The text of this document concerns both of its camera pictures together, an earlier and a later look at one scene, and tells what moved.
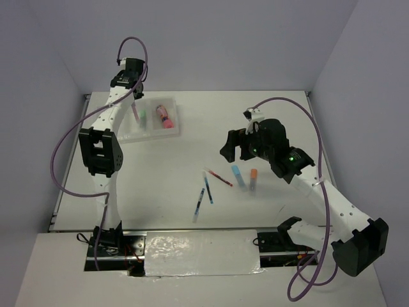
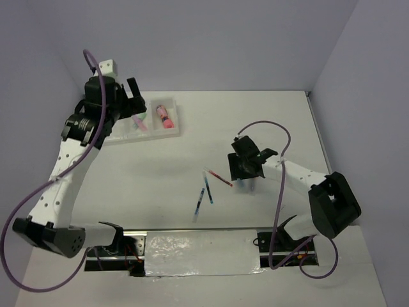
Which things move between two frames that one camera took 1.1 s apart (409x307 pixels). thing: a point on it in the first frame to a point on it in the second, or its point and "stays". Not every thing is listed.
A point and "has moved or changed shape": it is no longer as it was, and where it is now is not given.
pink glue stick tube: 168,123 stays
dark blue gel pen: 196,213 stays
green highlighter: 142,119 has moved or changed shape
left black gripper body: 140,94 to 119,108
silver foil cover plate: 201,252 stays
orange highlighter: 253,181 stays
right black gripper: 234,139 to 233,164
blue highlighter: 239,180 stays
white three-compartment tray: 148,119 stays
